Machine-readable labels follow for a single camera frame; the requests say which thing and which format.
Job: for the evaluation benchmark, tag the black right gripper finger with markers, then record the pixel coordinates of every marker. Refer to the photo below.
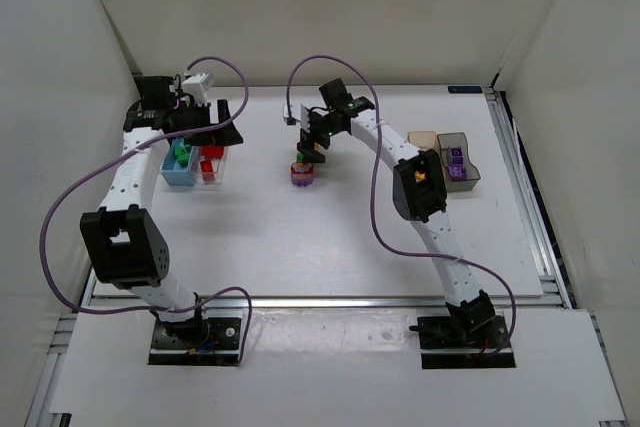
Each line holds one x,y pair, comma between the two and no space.
306,144
314,157

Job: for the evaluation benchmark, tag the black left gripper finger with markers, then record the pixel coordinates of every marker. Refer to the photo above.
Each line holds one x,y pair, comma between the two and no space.
224,142
230,119

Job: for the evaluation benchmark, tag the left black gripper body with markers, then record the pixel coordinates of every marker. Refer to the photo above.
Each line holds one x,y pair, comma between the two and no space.
220,120

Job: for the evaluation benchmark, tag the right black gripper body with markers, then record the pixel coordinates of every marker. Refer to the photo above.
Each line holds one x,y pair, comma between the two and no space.
310,145

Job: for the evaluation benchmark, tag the small red lego brick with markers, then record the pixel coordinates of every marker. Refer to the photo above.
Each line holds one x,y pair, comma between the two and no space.
207,170

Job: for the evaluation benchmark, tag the small green lego brick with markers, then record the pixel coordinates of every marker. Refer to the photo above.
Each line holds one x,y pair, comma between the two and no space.
184,161

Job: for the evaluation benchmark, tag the purple flower lego piece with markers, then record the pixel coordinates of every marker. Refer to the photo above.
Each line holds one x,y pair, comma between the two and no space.
455,156

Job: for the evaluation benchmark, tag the purple round lego piece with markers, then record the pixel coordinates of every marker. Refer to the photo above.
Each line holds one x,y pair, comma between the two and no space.
457,173

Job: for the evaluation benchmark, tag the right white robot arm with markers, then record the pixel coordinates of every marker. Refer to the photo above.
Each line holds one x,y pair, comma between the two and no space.
418,194

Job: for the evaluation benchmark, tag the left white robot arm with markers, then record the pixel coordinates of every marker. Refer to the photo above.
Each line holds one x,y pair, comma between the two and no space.
125,246

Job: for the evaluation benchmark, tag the clear transparent container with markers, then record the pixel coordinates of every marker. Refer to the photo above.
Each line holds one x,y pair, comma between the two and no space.
219,168

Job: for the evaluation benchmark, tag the blue container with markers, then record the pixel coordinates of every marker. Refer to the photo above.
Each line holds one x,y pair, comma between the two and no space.
173,174

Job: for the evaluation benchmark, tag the amber transparent container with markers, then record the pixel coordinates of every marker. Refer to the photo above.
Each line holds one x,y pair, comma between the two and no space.
424,140

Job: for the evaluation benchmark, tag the smoky grey transparent container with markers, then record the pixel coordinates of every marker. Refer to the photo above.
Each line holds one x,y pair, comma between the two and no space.
458,139

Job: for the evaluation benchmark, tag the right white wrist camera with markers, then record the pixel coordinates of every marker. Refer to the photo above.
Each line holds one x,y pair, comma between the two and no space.
296,116

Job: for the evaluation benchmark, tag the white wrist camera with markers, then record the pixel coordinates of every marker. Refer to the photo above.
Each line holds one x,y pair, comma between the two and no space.
197,86
296,116

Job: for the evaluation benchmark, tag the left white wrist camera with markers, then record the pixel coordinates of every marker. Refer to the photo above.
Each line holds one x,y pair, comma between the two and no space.
197,86

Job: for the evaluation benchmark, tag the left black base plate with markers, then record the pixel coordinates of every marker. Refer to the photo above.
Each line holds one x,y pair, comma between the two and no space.
212,338

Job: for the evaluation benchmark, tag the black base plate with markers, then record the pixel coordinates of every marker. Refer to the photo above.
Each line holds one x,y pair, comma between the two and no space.
212,338
443,345

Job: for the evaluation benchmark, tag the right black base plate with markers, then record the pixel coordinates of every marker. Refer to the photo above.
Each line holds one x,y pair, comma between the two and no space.
443,345

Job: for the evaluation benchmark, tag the aluminium table frame rail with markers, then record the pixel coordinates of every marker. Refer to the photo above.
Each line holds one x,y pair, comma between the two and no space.
545,248

